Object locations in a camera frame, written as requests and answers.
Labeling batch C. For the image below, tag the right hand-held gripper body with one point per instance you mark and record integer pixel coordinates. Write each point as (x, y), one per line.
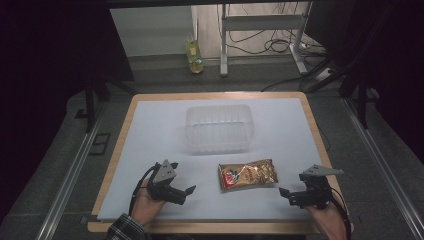
(313, 188)

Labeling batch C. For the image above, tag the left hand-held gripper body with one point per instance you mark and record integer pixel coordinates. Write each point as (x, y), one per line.
(164, 182)

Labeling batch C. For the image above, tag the gold snack packet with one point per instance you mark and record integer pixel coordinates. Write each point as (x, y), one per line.
(247, 175)

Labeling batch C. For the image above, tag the clear plastic container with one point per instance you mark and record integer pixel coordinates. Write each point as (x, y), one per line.
(219, 129)

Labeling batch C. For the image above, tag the person's left hand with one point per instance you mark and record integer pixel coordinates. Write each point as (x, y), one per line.
(145, 206)

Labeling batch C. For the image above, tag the person's right hand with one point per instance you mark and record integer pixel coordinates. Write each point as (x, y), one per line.
(328, 221)

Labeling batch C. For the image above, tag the white table mat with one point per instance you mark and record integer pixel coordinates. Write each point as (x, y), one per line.
(206, 156)

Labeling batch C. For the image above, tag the plaid left sleeve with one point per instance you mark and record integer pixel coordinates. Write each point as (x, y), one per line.
(125, 229)

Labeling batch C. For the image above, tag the black tripod stand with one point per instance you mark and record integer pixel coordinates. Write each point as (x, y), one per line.
(91, 93)
(353, 80)

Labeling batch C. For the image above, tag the yellow liquid bottle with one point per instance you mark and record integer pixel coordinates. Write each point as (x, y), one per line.
(194, 53)

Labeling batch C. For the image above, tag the white power strip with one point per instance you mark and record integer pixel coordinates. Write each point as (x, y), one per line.
(311, 46)

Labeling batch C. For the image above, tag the white metal stand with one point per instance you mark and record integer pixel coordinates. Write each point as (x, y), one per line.
(260, 30)

